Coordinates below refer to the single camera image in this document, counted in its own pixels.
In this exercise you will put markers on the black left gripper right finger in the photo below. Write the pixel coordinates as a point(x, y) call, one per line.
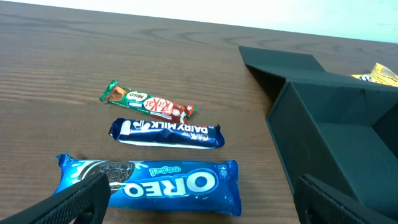
point(319, 203)

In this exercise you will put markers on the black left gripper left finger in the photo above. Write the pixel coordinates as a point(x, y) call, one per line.
point(83, 202)

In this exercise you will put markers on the blue Dairy Milk chocolate bar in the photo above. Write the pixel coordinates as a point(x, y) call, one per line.
point(164, 134)

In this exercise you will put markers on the blue Oreo cookie pack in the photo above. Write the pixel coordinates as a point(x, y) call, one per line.
point(161, 185)

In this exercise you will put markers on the yellow Hacks candy bag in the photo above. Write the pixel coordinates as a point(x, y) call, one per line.
point(379, 74)

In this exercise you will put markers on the black open box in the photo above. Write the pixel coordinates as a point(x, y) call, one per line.
point(338, 129)

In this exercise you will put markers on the green red KitKat Milo bar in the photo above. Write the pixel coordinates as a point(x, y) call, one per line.
point(155, 107)

